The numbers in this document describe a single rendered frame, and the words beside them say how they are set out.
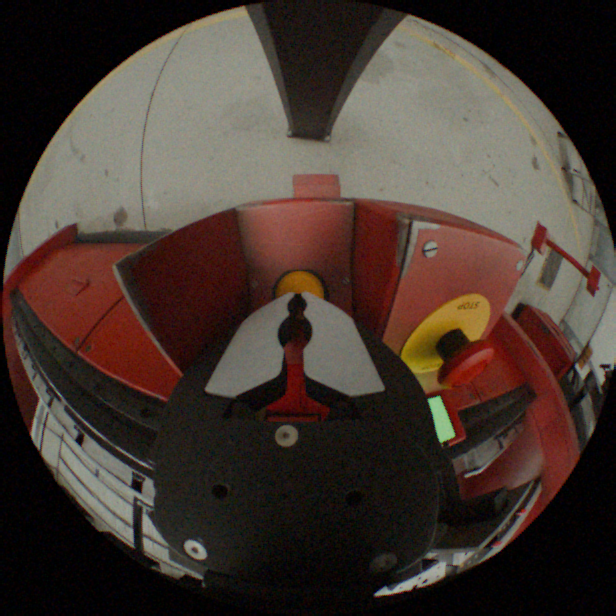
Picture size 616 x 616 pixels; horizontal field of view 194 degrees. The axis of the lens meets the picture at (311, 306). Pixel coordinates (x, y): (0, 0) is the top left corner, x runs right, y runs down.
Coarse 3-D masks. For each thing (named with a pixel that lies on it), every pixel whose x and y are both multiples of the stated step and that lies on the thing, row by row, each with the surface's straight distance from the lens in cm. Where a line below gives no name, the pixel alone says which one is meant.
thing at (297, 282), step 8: (296, 272) 14; (304, 272) 14; (288, 280) 14; (296, 280) 14; (304, 280) 14; (312, 280) 14; (280, 288) 14; (288, 288) 14; (296, 288) 14; (304, 288) 14; (312, 288) 14; (320, 288) 14; (280, 296) 14; (320, 296) 14
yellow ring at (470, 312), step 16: (448, 304) 11; (464, 304) 12; (480, 304) 13; (432, 320) 11; (448, 320) 12; (464, 320) 13; (480, 320) 14; (416, 336) 11; (432, 336) 12; (416, 352) 12; (432, 352) 13; (416, 368) 14; (432, 368) 16
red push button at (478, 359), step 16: (448, 336) 12; (464, 336) 13; (448, 352) 12; (464, 352) 11; (480, 352) 11; (448, 368) 11; (464, 368) 11; (480, 368) 12; (448, 384) 12; (464, 384) 13
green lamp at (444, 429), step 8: (432, 400) 20; (440, 400) 21; (432, 408) 20; (440, 408) 20; (440, 416) 20; (440, 424) 20; (448, 424) 20; (440, 432) 20; (448, 432) 20; (440, 440) 19
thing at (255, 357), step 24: (264, 312) 10; (288, 312) 9; (240, 336) 8; (264, 336) 8; (288, 336) 10; (240, 360) 7; (264, 360) 7; (216, 384) 7; (240, 384) 7; (264, 384) 7; (264, 408) 10
